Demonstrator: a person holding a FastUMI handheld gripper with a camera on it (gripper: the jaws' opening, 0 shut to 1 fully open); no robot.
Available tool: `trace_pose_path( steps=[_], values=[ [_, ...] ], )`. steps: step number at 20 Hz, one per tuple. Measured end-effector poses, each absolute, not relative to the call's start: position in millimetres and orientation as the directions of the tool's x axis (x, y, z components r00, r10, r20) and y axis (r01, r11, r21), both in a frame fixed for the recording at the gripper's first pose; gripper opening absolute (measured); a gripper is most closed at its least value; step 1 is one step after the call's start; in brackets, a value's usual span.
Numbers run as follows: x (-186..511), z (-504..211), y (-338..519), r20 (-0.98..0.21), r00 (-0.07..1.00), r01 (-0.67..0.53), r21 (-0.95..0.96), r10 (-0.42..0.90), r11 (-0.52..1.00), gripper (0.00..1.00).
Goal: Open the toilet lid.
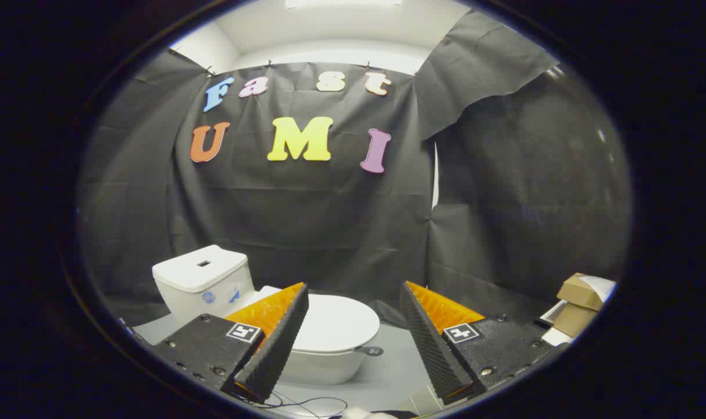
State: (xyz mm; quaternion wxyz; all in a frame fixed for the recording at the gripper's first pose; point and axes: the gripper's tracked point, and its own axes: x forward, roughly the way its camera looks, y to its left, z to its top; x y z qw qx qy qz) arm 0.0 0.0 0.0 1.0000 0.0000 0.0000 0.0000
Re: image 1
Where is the white paper sheet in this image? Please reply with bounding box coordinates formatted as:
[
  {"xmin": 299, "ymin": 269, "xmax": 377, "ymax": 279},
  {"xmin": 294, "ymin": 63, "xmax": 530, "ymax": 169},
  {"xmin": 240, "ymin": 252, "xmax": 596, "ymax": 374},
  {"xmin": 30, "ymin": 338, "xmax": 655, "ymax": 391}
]
[{"xmin": 580, "ymin": 275, "xmax": 617, "ymax": 302}]

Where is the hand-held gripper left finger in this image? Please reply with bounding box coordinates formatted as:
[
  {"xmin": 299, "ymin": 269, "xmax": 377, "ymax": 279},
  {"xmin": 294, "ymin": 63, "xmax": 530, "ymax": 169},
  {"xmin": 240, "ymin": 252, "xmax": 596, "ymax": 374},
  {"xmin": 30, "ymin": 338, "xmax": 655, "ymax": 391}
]
[{"xmin": 149, "ymin": 282, "xmax": 310, "ymax": 403}]

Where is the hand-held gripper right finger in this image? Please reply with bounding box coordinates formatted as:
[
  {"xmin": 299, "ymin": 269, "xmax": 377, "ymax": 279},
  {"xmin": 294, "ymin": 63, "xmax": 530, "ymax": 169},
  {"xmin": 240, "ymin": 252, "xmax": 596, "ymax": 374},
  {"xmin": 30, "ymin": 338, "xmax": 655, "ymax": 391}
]
[{"xmin": 400, "ymin": 281, "xmax": 569, "ymax": 406}]

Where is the black backdrop cloth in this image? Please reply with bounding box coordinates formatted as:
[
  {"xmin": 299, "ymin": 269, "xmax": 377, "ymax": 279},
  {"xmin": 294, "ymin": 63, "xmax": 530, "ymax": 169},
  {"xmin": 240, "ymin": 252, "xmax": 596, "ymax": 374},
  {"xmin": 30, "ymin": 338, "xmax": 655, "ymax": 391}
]
[{"xmin": 77, "ymin": 9, "xmax": 632, "ymax": 328}]

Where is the thin black cable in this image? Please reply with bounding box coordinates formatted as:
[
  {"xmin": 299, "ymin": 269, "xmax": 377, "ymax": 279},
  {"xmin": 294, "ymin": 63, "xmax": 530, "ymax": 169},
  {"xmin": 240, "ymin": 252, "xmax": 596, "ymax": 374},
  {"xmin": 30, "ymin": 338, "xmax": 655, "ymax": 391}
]
[{"xmin": 237, "ymin": 389, "xmax": 349, "ymax": 419}]

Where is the white toilet bowl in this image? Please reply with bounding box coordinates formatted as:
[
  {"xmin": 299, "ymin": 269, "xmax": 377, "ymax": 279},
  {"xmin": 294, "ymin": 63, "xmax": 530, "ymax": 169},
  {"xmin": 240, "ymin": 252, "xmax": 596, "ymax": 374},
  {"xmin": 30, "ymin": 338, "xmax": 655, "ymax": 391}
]
[{"xmin": 279, "ymin": 336, "xmax": 369, "ymax": 386}]

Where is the brown cardboard box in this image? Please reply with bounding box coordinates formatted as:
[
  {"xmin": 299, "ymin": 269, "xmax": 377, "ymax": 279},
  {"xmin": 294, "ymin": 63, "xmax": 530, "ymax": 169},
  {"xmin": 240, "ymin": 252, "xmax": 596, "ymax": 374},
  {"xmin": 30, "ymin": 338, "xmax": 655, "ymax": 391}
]
[
  {"xmin": 557, "ymin": 272, "xmax": 604, "ymax": 311},
  {"xmin": 553, "ymin": 303, "xmax": 598, "ymax": 339}
]

